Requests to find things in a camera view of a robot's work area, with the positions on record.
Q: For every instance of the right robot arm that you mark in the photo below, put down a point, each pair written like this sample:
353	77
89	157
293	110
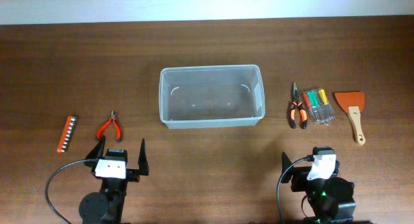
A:
329	196

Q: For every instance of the orange socket bit holder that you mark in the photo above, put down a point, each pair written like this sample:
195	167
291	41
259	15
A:
66	134

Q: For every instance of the clear screwdriver set case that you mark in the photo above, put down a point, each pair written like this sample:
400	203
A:
319	106

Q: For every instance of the orange scraper with wooden handle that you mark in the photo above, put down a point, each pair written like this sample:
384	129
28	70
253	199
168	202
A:
352	103

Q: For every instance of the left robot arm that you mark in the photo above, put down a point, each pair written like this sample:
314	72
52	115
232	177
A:
106	205

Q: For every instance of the clear plastic container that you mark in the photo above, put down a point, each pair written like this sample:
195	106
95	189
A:
216	96

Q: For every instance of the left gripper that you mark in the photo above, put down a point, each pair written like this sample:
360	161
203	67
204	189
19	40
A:
132	175

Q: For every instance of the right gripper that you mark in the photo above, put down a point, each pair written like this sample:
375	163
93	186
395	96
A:
297	177

